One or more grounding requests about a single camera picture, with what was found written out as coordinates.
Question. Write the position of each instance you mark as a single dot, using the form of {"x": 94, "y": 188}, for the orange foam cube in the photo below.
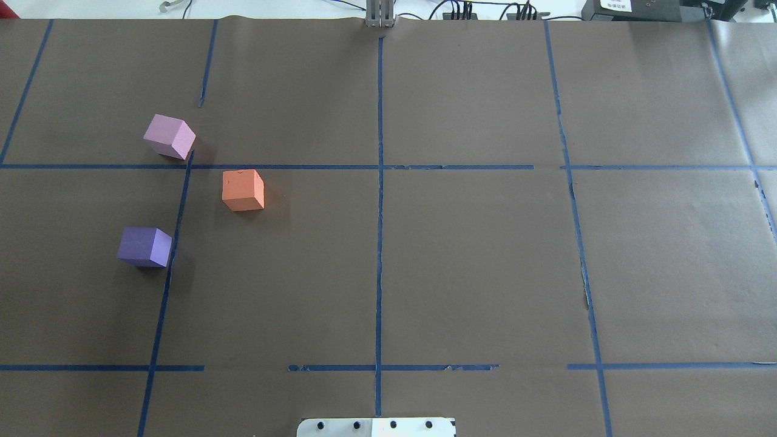
{"x": 243, "y": 190}

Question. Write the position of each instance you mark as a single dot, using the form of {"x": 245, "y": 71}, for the black power strip left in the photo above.
{"x": 459, "y": 16}

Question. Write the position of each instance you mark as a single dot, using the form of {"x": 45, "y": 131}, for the black power strip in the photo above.
{"x": 528, "y": 16}
{"x": 459, "y": 16}

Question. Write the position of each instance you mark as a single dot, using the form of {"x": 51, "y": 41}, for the pink foam cube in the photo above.
{"x": 170, "y": 136}

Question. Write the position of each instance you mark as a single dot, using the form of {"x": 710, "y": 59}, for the black power strip right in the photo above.
{"x": 528, "y": 16}

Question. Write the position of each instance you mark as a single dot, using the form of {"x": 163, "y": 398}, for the purple foam cube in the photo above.
{"x": 145, "y": 247}

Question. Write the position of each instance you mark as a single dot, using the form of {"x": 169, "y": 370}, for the black box with label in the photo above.
{"x": 660, "y": 11}

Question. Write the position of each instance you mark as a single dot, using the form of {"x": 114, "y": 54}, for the grey metal mounting post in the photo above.
{"x": 380, "y": 14}

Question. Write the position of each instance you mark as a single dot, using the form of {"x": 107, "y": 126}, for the white metal base plate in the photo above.
{"x": 400, "y": 426}

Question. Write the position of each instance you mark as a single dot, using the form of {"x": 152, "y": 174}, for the grey cable connector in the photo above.
{"x": 166, "y": 5}

